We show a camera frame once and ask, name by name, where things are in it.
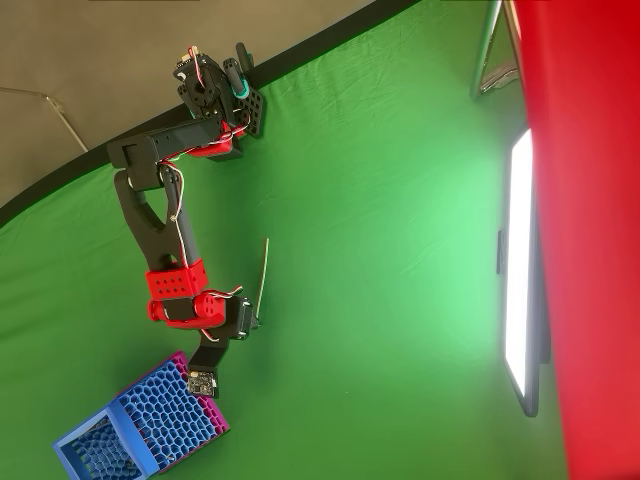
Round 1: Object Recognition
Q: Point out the blue mesh basket magenta base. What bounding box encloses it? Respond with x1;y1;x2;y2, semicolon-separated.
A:
51;350;232;480

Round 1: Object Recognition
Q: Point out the green cloth with black trim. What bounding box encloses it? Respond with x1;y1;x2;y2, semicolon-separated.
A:
0;0;571;480

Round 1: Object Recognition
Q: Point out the thin metal rod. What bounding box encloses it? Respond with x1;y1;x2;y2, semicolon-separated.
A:
0;86;91;153

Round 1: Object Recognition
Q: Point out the white LED light panel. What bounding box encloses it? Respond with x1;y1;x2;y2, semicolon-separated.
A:
496;126;552;419

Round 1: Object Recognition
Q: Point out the red fabric panel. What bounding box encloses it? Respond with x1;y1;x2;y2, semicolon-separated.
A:
508;0;640;480

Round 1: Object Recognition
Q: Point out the chrome tube stand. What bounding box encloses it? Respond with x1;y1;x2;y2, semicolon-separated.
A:
468;0;524;100

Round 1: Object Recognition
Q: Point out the red white wrist servo wire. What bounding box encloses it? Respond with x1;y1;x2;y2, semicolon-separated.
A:
198;283;245;344

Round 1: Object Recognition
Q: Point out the wrist camera board black mount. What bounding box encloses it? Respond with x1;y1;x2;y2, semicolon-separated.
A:
185;331;234;400

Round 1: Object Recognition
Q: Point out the red white forearm servo wire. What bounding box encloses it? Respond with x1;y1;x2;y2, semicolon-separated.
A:
157;153;191;270

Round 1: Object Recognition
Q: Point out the black perforated arm base plate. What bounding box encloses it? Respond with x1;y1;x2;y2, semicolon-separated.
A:
232;85;268;140

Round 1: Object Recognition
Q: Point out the black clamp with teal ring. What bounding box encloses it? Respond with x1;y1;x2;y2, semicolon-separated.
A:
222;41;252;100

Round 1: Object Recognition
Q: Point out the red white base servo wire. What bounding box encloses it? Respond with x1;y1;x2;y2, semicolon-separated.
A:
186;45;212;87

